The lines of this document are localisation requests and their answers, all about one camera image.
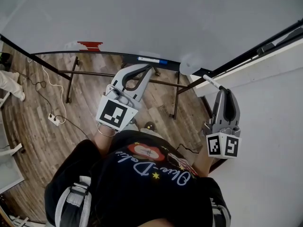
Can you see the white desk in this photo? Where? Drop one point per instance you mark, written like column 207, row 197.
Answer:
column 9, row 150

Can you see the black-capped whiteboard marker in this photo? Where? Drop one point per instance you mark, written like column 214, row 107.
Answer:
column 211, row 81

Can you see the white power strip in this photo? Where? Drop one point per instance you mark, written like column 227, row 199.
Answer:
column 54, row 119

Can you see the whiteboard on black stand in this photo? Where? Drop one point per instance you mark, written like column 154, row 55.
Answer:
column 154, row 15

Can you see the person's left forearm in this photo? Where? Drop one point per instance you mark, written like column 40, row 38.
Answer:
column 104, row 143

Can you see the red magnetic eraser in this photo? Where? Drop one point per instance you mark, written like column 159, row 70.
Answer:
column 91, row 46

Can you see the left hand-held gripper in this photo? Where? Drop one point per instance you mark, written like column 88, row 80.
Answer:
column 113, row 113

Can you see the person's right forearm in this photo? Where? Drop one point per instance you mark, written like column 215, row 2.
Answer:
column 202, row 164

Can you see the white round eraser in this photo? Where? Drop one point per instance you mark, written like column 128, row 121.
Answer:
column 189, row 65

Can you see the clear floor mat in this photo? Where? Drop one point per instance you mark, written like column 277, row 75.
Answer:
column 9, row 174

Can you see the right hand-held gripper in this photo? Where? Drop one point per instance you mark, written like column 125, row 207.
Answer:
column 230, row 146

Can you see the brown dotted shoe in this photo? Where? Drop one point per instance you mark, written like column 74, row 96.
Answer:
column 149, row 126

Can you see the person's black printed shirt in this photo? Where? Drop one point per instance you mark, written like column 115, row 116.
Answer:
column 142, row 193

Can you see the blue-capped marker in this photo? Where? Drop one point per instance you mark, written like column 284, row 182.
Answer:
column 151, row 60

